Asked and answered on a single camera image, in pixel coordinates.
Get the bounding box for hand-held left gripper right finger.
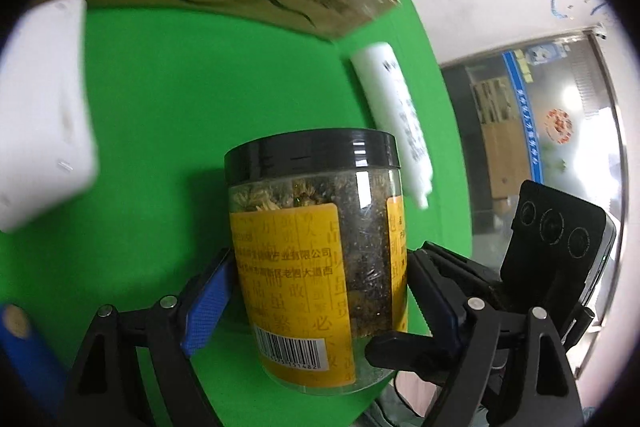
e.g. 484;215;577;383
439;289;585;427

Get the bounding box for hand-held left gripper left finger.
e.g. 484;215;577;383
65;247;235;427

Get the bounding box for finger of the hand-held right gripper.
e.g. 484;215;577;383
366;331;453;375
406;241;507;343

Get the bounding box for yellow-labelled jar with black lid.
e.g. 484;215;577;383
223;128;411;395

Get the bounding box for glass door with decals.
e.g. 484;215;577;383
440;24;628;358

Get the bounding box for white plastic bottle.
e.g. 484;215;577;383
348;42;435;209

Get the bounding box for blue round stick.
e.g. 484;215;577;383
0;303;68;408

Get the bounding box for white foam block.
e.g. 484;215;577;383
0;0;99;233

